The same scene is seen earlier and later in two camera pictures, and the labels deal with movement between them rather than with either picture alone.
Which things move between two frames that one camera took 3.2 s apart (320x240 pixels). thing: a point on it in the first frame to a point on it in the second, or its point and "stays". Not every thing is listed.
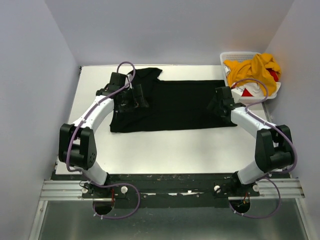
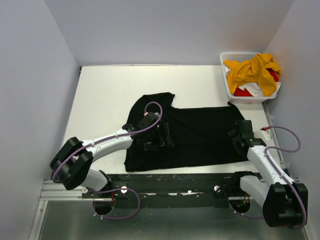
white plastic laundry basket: (242, 57) stays
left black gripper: (137, 101) to (162, 141)
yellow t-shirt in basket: (255, 70) stays
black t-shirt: (146, 102) to (202, 136)
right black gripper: (211, 105) to (235, 140)
